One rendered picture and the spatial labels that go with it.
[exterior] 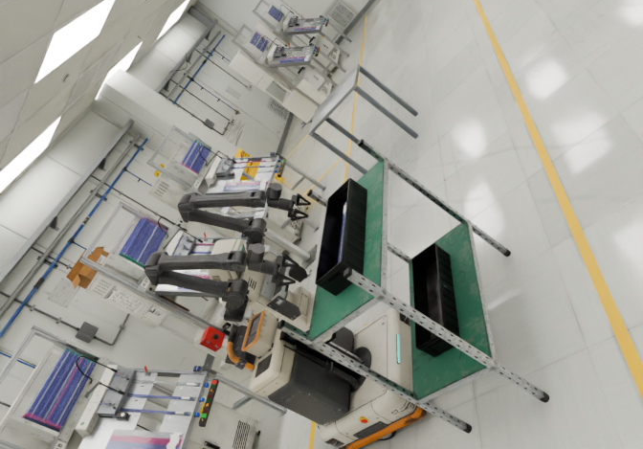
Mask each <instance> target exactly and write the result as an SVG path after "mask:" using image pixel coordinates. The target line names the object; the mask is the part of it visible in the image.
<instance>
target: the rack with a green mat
mask: <svg viewBox="0 0 643 449"><path fill-rule="evenodd" d="M358 146H359V147H360V148H362V149H363V150H364V151H366V152H367V153H368V154H370V155H371V156H372V157H374V158H375V159H376V160H378V161H379V162H377V163H376V164H375V165H374V166H373V167H372V168H371V169H370V170H369V171H368V172H367V173H365V174H364V175H363V176H362V177H361V178H360V179H359V180H358V181H357V183H358V184H360V185H361V186H362V187H364V188H365V189H367V198H366V235H365V254H364V273H363V275H361V274H359V273H358V272H356V271H355V270H353V269H351V268H350V267H348V268H347V269H346V270H344V278H346V279H348V280H349V281H351V282H353V283H352V284H351V285H350V286H348V287H347V288H346V289H345V290H344V291H343V292H341V293H340V294H339V295H337V296H334V295H333V294H331V293H329V292H328V291H326V290H325V289H323V288H321V287H320V286H318V285H317V288H316V294H315V300H314V305H313V312H312V318H311V324H310V329H309V334H308V333H306V332H304V331H302V330H301V329H299V328H297V327H295V326H293V325H291V324H289V323H287V322H285V321H284V320H281V321H279V322H278V324H277V328H278V329H280V330H282V331H283V332H285V333H287V334H289V335H291V336H292V337H294V338H296V339H298V340H300V341H301V342H303V343H305V344H306V345H307V346H309V347H311V348H314V349H316V350H318V351H319V352H321V353H323V354H325V355H327V356H328V357H330V358H332V359H334V360H336V361H337V362H339V363H341V364H343V365H345V366H347V367H348V368H350V369H352V370H354V371H356V372H358V373H359V374H361V375H363V376H364V377H366V378H368V379H370V380H372V381H373V382H375V383H377V384H379V385H381V386H383V387H384V388H386V389H388V390H390V391H392V392H393V393H396V394H398V395H400V396H401V397H403V398H405V399H407V400H408V401H409V402H411V403H413V404H415V405H417V406H419V407H420V408H422V409H424V410H426V411H428V412H429V413H431V414H433V415H436V416H437V417H439V418H441V419H443V420H445V421H446V422H448V423H450V424H452V425H454V426H455V427H456V428H458V429H460V430H462V431H464V432H466V433H467V434H469V433H471V431H472V426H471V425H469V424H468V423H466V422H464V421H463V420H461V419H459V418H457V417H455V416H454V415H451V414H449V413H448V412H446V411H444V410H442V409H440V408H439V407H437V406H435V405H433V404H432V403H431V402H429V400H431V399H433V398H435V397H437V396H440V395H441V394H443V393H446V392H448V391H450V390H452V389H454V388H457V387H459V386H461V385H463V384H465V383H467V382H469V381H471V380H474V379H476V378H478V377H480V376H481V375H483V374H485V373H487V372H489V371H492V370H493V371H494V372H496V373H497V374H499V375H501V376H502V377H504V378H505V379H507V380H508V381H510V382H512V383H513V384H515V385H516V386H518V387H520V388H521V389H523V390H524V391H526V392H528V393H530V394H531V395H533V396H535V397H536V398H538V399H539V400H541V401H542V402H544V403H546V402H548V400H549V395H548V394H547V393H545V392H544V391H542V390H540V389H539V388H537V387H536V386H534V385H533V384H531V383H530V382H528V381H526V380H525V379H523V378H522V377H520V376H519V375H517V374H515V373H514V372H512V371H511V370H509V369H507V368H506V367H505V366H503V365H502V364H500V363H499V362H497V357H496V352H495V347H494V342H493V337H492V331H491V327H490V322H489V316H488V311H487V306H486V301H485V296H484V291H483V286H482V280H481V275H480V271H479V265H478V260H477V250H476V245H475V241H474V236H473V232H474V233H475V234H476V235H478V236H479V237H481V238H482V239H483V240H485V241H486V242H487V243H489V244H490V245H491V246H493V247H494V248H495V249H497V250H498V251H499V252H501V253H502V254H503V255H504V256H506V257H509V256H510V255H511V252H510V251H509V250H508V249H506V248H505V247H504V246H502V245H501V244H500V243H498V242H497V241H496V240H494V239H493V238H492V237H490V236H489V235H487V234H486V233H485V232H483V231H482V230H481V229H480V228H479V227H478V226H477V225H475V224H474V223H473V222H471V221H470V220H469V219H467V218H466V217H465V216H463V215H462V214H461V213H459V212H458V211H456V210H455V209H454V208H452V207H451V206H450V205H449V204H447V203H446V202H445V201H443V200H442V199H441V198H439V197H438V196H437V195H435V194H434V193H433V192H431V191H430V190H428V189H427V188H426V187H424V186H423V185H422V184H420V183H419V182H418V181H417V180H415V179H414V178H413V177H411V176H410V175H409V174H407V173H406V172H405V171H403V170H402V169H401V168H399V167H398V166H396V165H395V164H394V163H392V162H391V161H390V160H389V159H388V158H387V157H386V156H384V155H383V154H382V153H380V152H379V151H378V150H376V149H375V148H374V147H372V146H371V145H369V144H368V143H367V142H365V141H364V140H363V139H361V140H360V141H359V142H358ZM388 169H390V170H391V171H393V172H394V173H395V174H397V175H398V176H399V177H401V178H402V179H403V180H405V181H406V182H407V183H409V184H410V185H411V186H413V187H414V188H415V189H417V190H418V191H420V192H421V193H422V194H424V195H425V196H426V197H428V198H429V199H430V200H431V201H432V202H433V203H435V204H436V205H437V206H439V207H440V208H441V209H443V210H444V211H445V212H447V213H448V214H450V215H451V216H452V217H454V218H455V219H456V220H458V221H459V222H460V224H459V225H457V226H456V227H454V228H453V229H452V230H450V231H449V232H448V233H447V234H445V235H444V236H442V237H441V238H440V239H438V240H437V241H435V242H434V243H436V244H437V246H439V247H440V248H441V249H443V250H444V251H445V252H447V253H448V254H449V255H450V261H451V268H452V276H453V284H454V291H455V305H456V313H457V319H458V328H459V336H460V338H459V337H457V336H456V335H454V334H453V333H452V332H451V331H449V330H447V329H446V328H444V327H443V326H441V325H439V324H438V323H436V322H434V321H433V320H431V319H430V318H428V317H427V316H425V315H423V314H422V313H420V312H419V311H417V310H416V309H414V297H413V276H412V258H411V257H409V256H408V255H406V254H405V253H403V252H402V251H400V250H399V249H397V248H396V247H395V246H393V245H392V244H390V243H389V242H388ZM388 250H389V251H390V252H392V253H393V254H394V255H395V256H397V257H398V258H400V259H402V260H403V261H405V262H406V263H407V264H408V265H409V277H410V306H409V305H408V304H406V303H404V302H403V301H401V300H399V299H398V298H396V297H395V296H393V295H392V294H390V293H389V292H388V291H387V272H388ZM417 255H418V254H417ZM417 255H416V256H417ZM416 256H414V257H416ZM414 257H413V258H414ZM380 301H382V302H384V303H386V304H388V305H389V306H391V307H392V308H394V309H396V310H397V311H399V312H400V313H402V314H404V315H405V316H407V317H408V318H410V332H411V360H412V387H413V393H412V392H410V391H409V390H407V389H405V388H403V387H401V386H400V385H398V384H396V383H394V382H393V381H391V380H389V379H387V378H385V377H384V376H383V375H381V374H379V373H378V372H376V371H374V370H371V369H370V368H368V367H366V366H364V365H363V364H361V363H359V362H357V361H355V360H354V359H352V358H350V357H348V356H347V355H345V354H343V353H341V352H339V351H338V350H336V349H334V348H332V347H330V346H329V345H327V344H325V343H324V342H322V341H323V340H324V339H326V338H327V337H329V336H330V335H332V334H333V333H334V332H336V331H337V330H339V329H340V328H342V327H343V326H345V325H347V324H348V323H350V322H351V321H353V320H354V319H356V318H357V317H358V316H360V315H361V314H363V313H364V312H366V311H367V310H369V309H370V308H371V307H372V306H374V305H375V304H377V303H379V302H380ZM415 323H418V324H420V325H421V326H423V327H424V328H425V329H427V330H429V331H430V332H432V333H433V334H435V335H437V336H438V337H440V338H441V339H443V340H445V341H446V342H448V343H449V344H451V345H453V346H454V348H451V349H449V350H447V351H445V352H443V353H442V354H440V355H438V356H436V357H432V356H430V355H429V354H428V353H426V352H424V351H422V350H421V349H418V348H416V346H415Z"/></svg>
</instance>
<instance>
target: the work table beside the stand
mask: <svg viewBox="0 0 643 449"><path fill-rule="evenodd" d="M359 72H361V73H362V74H363V75H364V76H366V77H367V78H368V79H370V80H371V81H372V82H373V83H374V84H376V85H377V86H378V87H379V88H381V89H382V90H383V91H384V92H386V93H387V94H388V95H389V96H390V97H392V98H393V99H394V100H395V101H397V102H398V103H399V104H400V105H402V106H403V107H404V108H405V109H407V110H408V111H409V112H410V113H411V114H412V115H413V116H414V117H416V116H417V115H418V112H417V111H415V110H414V109H413V108H412V107H411V106H409V105H408V104H407V103H406V102H404V101H403V100H402V99H401V98H399V97H398V96H397V95H396V94H394V93H393V92H392V91H391V90H390V89H388V88H387V87H386V86H385V85H384V84H383V83H382V82H381V81H380V80H378V79H377V78H375V77H374V76H373V75H371V74H370V72H368V71H367V70H366V69H365V68H364V67H362V66H361V65H360V64H359V63H358V64H357V65H356V66H355V67H354V69H353V70H352V71H351V72H350V73H349V74H348V75H347V76H346V77H345V78H344V80H343V81H342V82H341V83H340V84H339V85H338V86H337V87H336V89H335V90H334V91H333V92H332V93H331V94H330V95H329V96H328V97H327V98H326V100H325V101H324V102H323V103H322V104H321V105H320V106H319V107H318V108H317V110H316V111H315V114H314V117H313V121H312V123H311V126H310V130H309V133H308V134H309V135H310V136H312V137H313V138H314V139H316V140H317V141H319V142H320V143H321V144H323V145H324V146H326V147H327V148H328V149H330V150H331V151H333V152H334V153H335V154H337V155H338V156H339V157H341V158H342V159H344V160H345V161H346V162H348V164H350V165H351V166H352V167H354V168H355V169H357V170H358V171H359V172H361V173H362V174H365V173H367V170H366V169H365V168H363V167H362V166H360V165H359V164H357V163H356V162H355V161H353V160H352V159H351V158H349V157H348V156H347V155H345V154H344V153H342V152H341V151H340V150H338V149H337V148H336V147H334V146H333V145H331V144H330V143H328V142H327V141H326V140H325V139H324V138H323V137H321V136H320V135H319V134H317V133H316V132H315V131H316V130H317V129H318V127H319V126H320V125H321V124H322V123H323V122H324V121H327V122H328V123H330V124H331V125H332V126H334V127H335V128H336V129H338V130H339V131H340V132H342V133H343V135H345V136H346V137H347V138H349V139H350V140H351V141H353V142H354V143H355V144H358V142H359V141H360V140H359V139H357V138H356V137H355V136H353V135H352V134H351V133H349V132H348V131H347V130H345V129H344V128H343V127H341V126H340V125H339V124H337V123H336V122H334V121H333V120H332V119H330V118H329V116H330V115H331V114H332V113H333V112H334V110H335V109H336V108H337V107H338V106H339V105H340V104H341V103H342V102H343V101H344V100H345V99H346V98H347V97H348V96H349V94H350V93H351V92H352V91H353V90H354V91H355V92H356V93H358V94H359V95H360V96H362V97H363V98H364V99H365V100H367V101H368V102H369V103H371V104H372V105H373V106H374V107H376V108H377V109H378V110H379V111H381V112H382V113H383V114H384V115H386V116H387V117H388V118H389V119H391V120H392V121H393V122H394V123H396V124H397V125H399V126H400V127H401V128H402V129H404V130H405V131H406V132H407V133H409V134H410V135H411V137H413V138H414V139H416V138H417V137H418V134H417V133H416V132H414V131H413V130H412V129H411V128H409V127H408V126H407V125H406V124H404V123H403V122H402V121H400V120H399V119H398V118H397V117H395V116H394V115H393V114H392V113H390V112H389V111H388V110H387V109H385V107H384V106H383V105H381V104H380V103H379V102H377V101H376V100H375V99H373V98H372V97H371V96H370V95H369V94H367V93H366V92H365V91H364V90H362V89H361V88H360V87H359V86H357V81H358V76H359Z"/></svg>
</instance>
